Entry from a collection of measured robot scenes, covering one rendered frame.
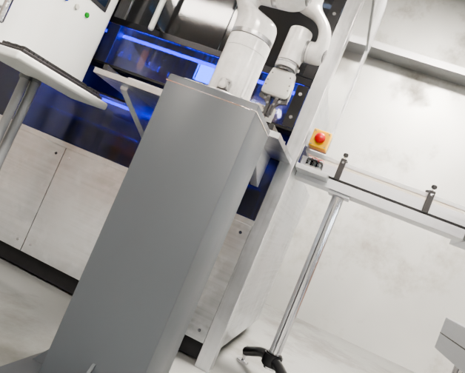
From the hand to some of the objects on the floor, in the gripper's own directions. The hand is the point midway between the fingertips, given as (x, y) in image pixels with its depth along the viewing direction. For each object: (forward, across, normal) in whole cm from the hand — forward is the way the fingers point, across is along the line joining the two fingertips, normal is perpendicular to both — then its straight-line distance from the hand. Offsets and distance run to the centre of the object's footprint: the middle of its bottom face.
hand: (268, 110), depth 164 cm
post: (+98, +10, +26) cm, 102 cm away
